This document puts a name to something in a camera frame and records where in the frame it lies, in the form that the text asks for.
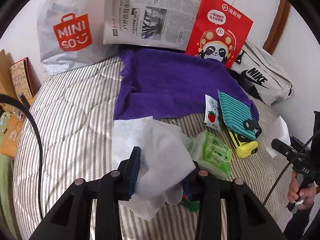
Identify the striped bed cover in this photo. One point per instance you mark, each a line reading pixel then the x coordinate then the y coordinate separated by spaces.
pixel 74 114

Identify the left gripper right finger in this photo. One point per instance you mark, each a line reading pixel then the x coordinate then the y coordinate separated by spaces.
pixel 204 187

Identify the strawberry snack packet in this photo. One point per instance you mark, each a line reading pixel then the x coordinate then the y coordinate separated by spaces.
pixel 212 117

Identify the wooden side table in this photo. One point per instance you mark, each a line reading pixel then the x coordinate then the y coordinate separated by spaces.
pixel 11 123

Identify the red panda paper bag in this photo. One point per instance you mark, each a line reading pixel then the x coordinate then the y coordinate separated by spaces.
pixel 219 32

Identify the green card packet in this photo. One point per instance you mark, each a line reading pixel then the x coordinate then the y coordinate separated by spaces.
pixel 193 206

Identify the yellow mesh pouch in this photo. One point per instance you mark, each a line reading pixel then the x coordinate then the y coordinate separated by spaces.
pixel 243 147

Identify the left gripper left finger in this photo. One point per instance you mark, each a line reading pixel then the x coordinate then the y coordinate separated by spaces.
pixel 116 186

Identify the white cloth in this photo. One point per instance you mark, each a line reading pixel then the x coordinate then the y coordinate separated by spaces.
pixel 164 162

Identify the folded newspaper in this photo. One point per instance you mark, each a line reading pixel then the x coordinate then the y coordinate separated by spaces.
pixel 150 23

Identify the right hand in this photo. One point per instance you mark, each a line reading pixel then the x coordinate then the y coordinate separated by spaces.
pixel 308 193

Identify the green tissue pack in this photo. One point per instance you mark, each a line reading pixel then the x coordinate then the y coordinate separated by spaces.
pixel 211 154

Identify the white sponge block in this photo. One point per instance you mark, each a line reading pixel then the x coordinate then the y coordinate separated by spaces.
pixel 277 130

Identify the white Miniso plastic bag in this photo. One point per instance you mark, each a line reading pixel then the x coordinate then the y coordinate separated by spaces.
pixel 70 34

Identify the white Nike waist bag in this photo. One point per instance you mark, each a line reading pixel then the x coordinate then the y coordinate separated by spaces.
pixel 260 75

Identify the patterned book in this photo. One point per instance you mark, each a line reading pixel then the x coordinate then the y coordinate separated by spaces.
pixel 21 80

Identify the teal ribbed cloth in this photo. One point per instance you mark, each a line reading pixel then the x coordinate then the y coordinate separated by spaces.
pixel 237 117

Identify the purple towel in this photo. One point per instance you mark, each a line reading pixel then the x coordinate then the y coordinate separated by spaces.
pixel 165 84

